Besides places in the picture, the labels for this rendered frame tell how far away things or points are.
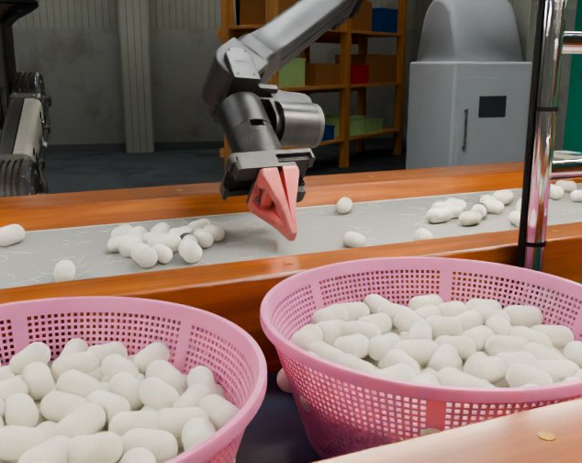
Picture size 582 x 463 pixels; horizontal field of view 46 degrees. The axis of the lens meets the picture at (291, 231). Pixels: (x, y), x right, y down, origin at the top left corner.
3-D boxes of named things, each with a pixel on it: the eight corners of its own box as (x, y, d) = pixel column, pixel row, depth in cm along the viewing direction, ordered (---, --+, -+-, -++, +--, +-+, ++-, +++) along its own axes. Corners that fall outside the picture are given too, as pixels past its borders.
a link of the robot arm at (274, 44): (328, 1, 120) (355, -53, 112) (353, 20, 120) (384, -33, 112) (187, 106, 90) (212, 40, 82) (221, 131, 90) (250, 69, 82)
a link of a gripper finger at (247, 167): (321, 215, 73) (293, 152, 78) (259, 221, 70) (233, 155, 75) (305, 254, 78) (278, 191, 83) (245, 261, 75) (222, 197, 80)
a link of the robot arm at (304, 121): (202, 95, 91) (222, 45, 85) (278, 101, 97) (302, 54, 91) (225, 164, 85) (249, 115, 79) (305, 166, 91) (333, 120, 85)
